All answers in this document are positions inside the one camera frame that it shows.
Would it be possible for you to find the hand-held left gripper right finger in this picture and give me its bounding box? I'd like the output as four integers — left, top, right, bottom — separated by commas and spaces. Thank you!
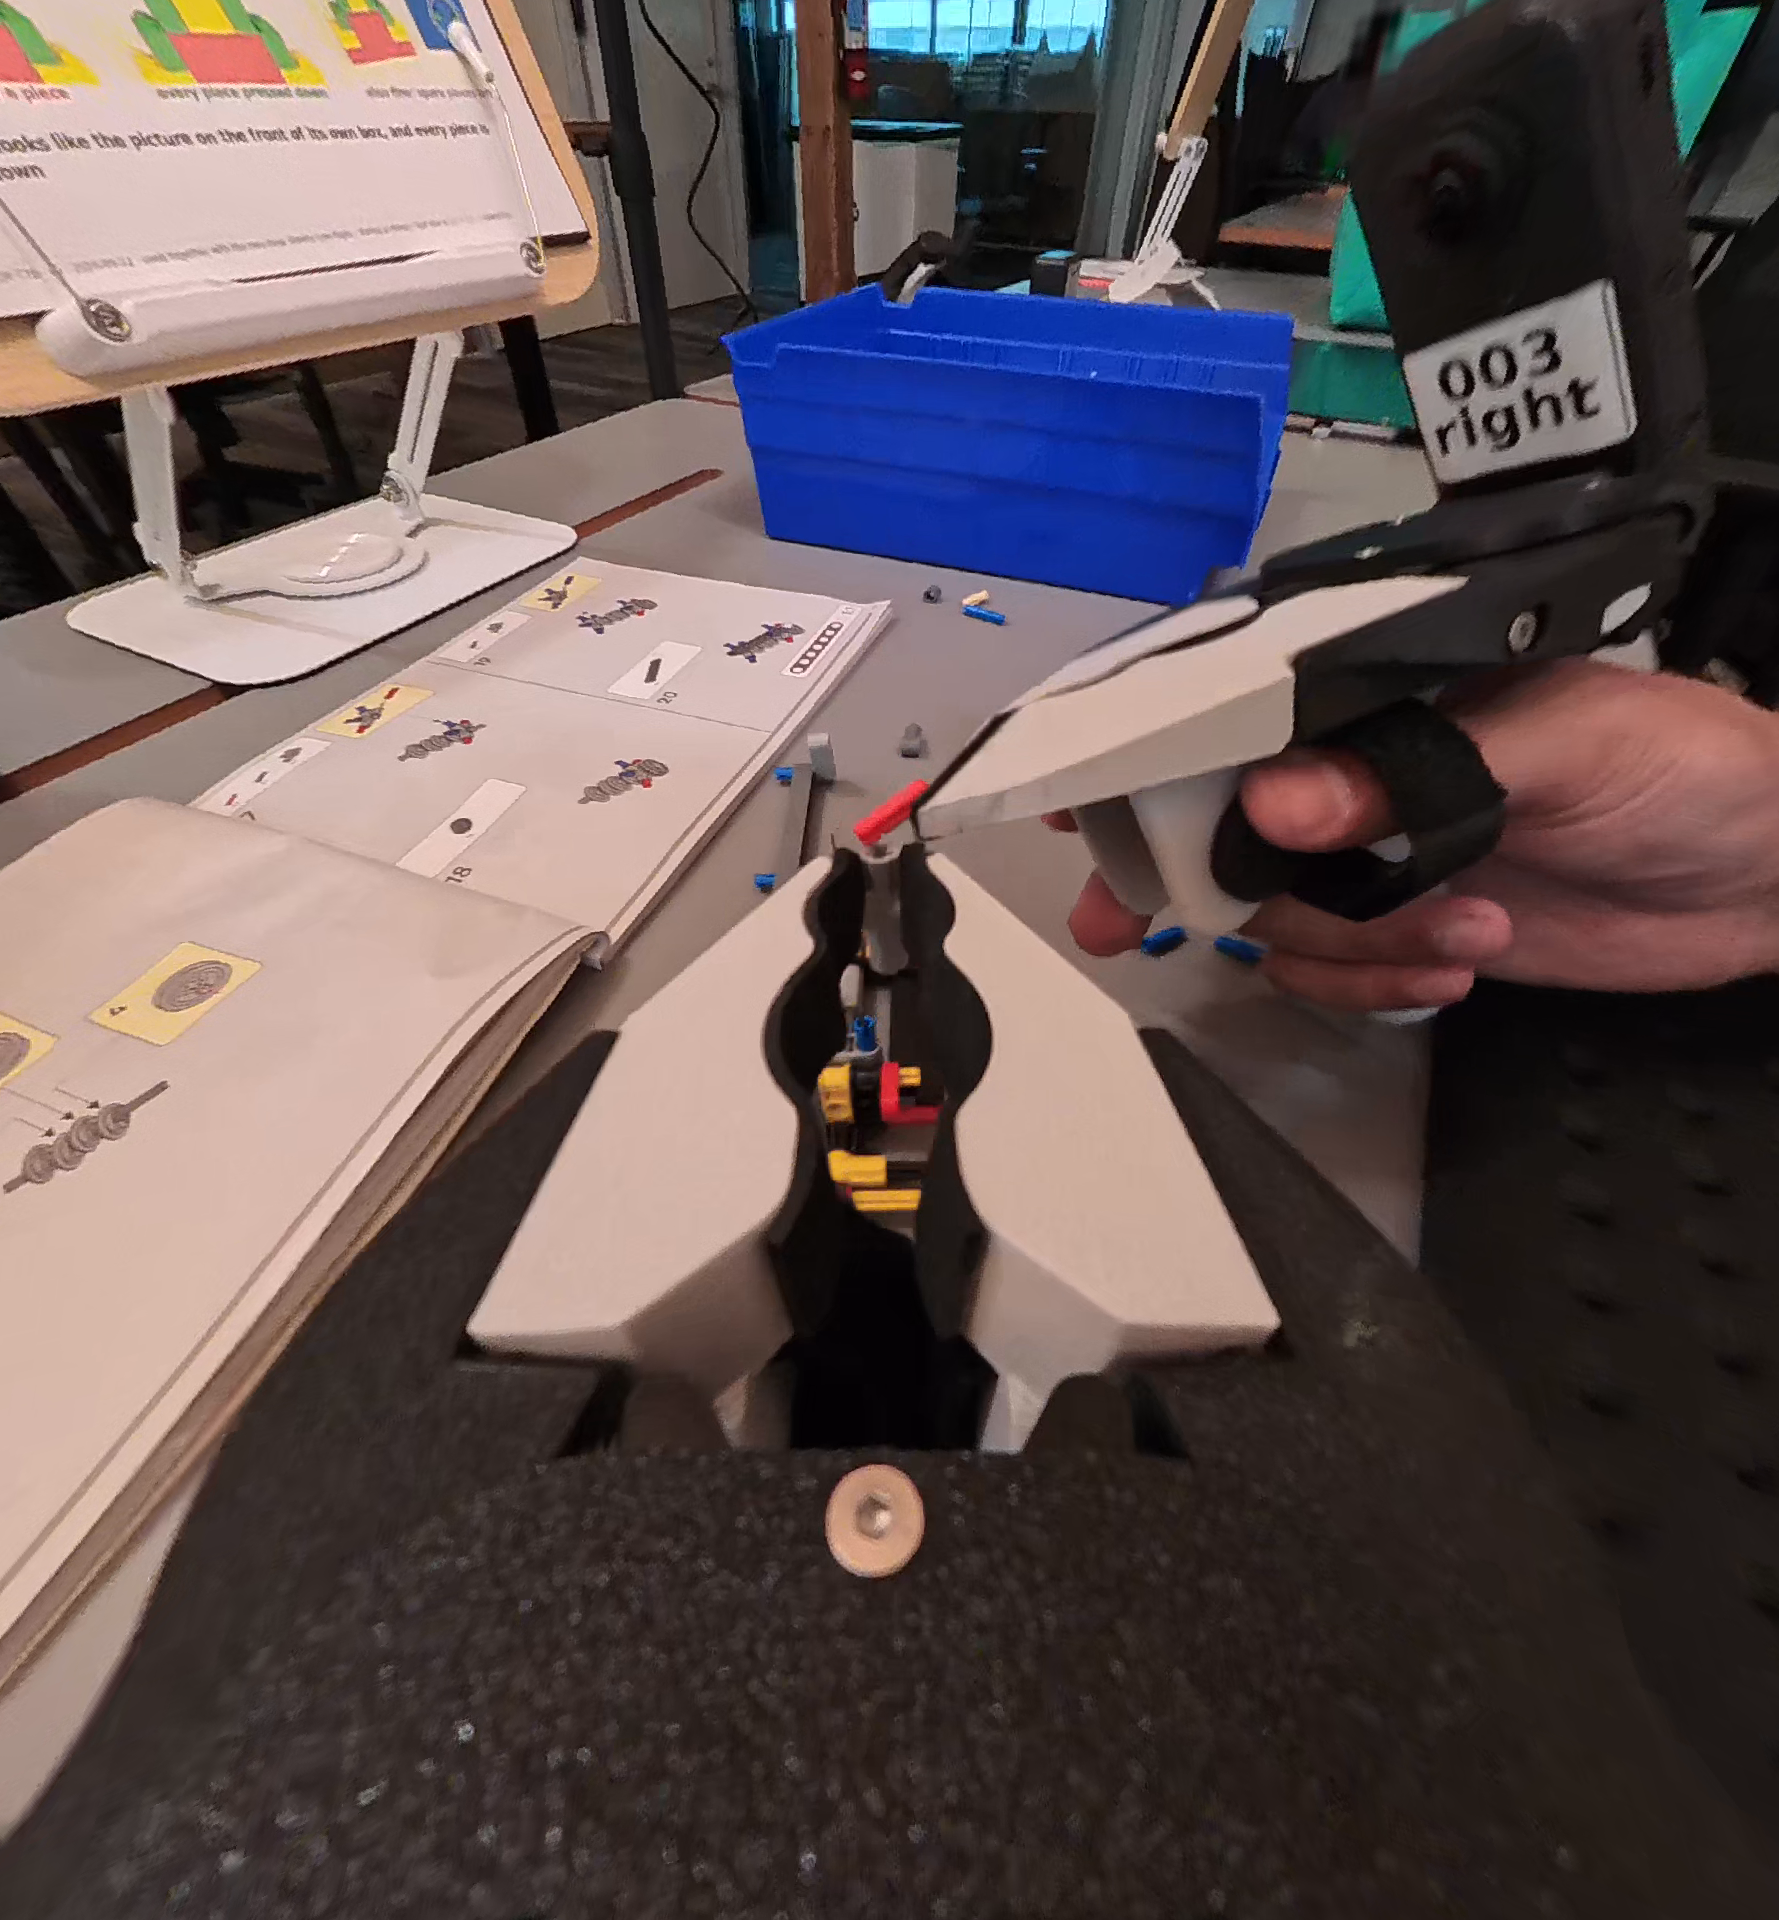
901, 846, 1283, 1453

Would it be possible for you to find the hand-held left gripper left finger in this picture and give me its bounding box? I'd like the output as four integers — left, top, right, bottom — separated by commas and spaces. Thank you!
466, 852, 869, 1446

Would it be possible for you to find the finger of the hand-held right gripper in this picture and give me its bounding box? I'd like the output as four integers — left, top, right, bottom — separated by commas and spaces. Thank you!
1029, 576, 1463, 698
910, 656, 1301, 842

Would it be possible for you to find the partly built lego chassis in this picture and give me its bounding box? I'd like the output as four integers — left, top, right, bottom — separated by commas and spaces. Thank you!
753, 734, 947, 1219

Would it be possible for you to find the grey three-branch lego connector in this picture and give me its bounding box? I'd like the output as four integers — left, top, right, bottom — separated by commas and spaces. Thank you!
861, 844, 912, 977

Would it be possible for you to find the lego instruction booklet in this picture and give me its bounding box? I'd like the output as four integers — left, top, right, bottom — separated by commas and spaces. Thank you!
0, 557, 895, 1773

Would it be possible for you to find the person's right hand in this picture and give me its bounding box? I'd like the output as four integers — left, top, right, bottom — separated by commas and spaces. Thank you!
1047, 659, 1779, 1020

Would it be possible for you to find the teal plastic crate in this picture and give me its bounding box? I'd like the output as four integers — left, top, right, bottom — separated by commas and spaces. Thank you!
1286, 180, 1432, 438

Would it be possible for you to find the blue plastic bin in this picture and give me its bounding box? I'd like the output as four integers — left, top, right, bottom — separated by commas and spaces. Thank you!
721, 282, 1301, 613

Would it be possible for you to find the wooden board desk stand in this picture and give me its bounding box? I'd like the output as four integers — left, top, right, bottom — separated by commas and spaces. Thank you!
1107, 0, 1260, 312

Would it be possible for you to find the light wooden side table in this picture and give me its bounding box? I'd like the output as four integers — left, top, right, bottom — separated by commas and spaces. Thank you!
0, 0, 605, 419

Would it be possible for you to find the printed instruction sheet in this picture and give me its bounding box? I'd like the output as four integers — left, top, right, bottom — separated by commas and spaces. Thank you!
0, 0, 590, 328

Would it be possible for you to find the black cable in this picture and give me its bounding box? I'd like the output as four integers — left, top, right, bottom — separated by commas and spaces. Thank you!
632, 0, 729, 304

